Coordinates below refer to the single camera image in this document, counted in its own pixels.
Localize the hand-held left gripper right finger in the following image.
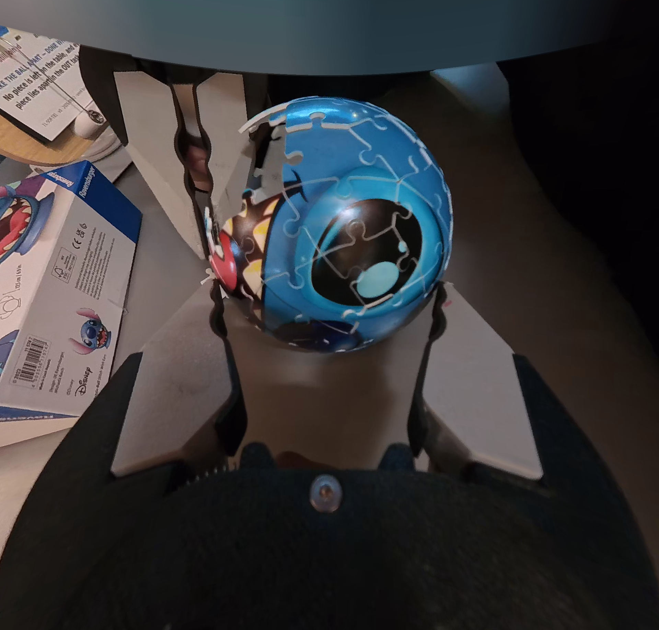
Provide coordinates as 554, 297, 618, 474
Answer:
408, 283, 544, 481

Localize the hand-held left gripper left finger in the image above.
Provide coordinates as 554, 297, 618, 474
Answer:
111, 281, 249, 477

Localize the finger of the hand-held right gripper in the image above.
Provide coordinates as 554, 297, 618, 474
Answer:
114, 71, 208, 261
193, 71, 258, 216

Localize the blue puzzle ball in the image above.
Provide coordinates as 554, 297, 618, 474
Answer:
206, 97, 454, 354

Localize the printed puzzle box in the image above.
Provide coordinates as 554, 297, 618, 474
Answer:
0, 160, 143, 419

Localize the person's right hand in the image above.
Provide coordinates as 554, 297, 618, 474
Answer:
185, 136, 213, 191

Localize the white document stand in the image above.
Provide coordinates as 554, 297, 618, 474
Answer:
31, 102, 135, 183

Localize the printed instruction sheet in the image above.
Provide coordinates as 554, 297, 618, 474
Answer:
0, 26, 101, 141

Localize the printed cardboard box base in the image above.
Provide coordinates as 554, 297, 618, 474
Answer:
0, 406, 80, 448

